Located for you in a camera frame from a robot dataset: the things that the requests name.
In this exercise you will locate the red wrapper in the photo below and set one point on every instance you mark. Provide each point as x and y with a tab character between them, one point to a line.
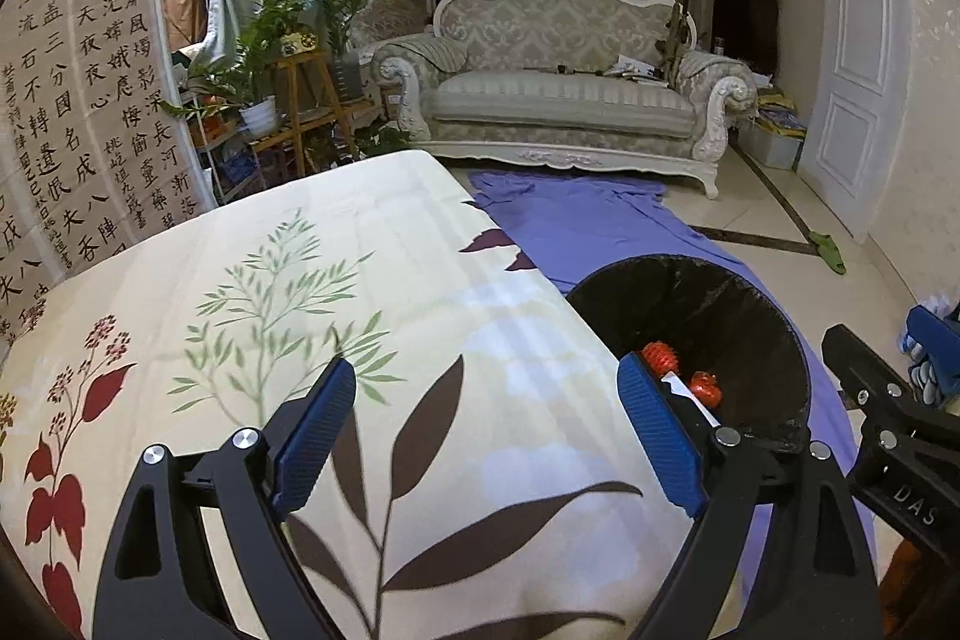
702	385

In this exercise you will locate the white panel door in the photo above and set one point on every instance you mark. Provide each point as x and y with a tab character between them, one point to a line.
858	113

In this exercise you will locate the purple floor cloth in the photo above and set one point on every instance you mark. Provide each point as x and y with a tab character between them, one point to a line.
576	224

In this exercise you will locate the wooden plant stand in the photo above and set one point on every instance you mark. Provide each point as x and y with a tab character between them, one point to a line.
307	100

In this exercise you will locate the papers on sofa seat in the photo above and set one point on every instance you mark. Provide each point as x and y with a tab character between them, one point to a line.
635	69

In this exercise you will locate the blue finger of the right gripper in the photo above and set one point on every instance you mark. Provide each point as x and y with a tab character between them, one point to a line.
938	333

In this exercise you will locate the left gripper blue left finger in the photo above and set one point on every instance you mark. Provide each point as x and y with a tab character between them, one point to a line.
302	433

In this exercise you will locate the green plant white pot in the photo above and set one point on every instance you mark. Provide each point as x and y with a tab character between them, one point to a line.
271	51

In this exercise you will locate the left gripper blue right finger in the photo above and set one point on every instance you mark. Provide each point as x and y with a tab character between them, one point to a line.
674	457

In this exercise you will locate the white green printed sachet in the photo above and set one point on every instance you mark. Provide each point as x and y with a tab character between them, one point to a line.
678	388

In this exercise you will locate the calligraphy folding screen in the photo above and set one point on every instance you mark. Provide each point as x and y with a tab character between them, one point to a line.
91	162

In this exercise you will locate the dark cabinet by wall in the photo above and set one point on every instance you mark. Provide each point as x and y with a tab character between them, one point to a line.
748	31

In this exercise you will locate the black lined trash bin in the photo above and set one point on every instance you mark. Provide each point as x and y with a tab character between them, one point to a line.
716	321

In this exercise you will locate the box with colourful papers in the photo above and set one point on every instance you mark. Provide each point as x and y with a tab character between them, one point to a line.
775	135

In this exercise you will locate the blue packet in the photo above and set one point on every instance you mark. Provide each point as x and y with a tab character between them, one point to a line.
931	383

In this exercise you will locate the green cloth on floor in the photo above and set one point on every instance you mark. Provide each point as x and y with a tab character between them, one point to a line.
828	251

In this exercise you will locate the ornate white grey sofa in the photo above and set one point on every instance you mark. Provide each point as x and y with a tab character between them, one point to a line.
522	82

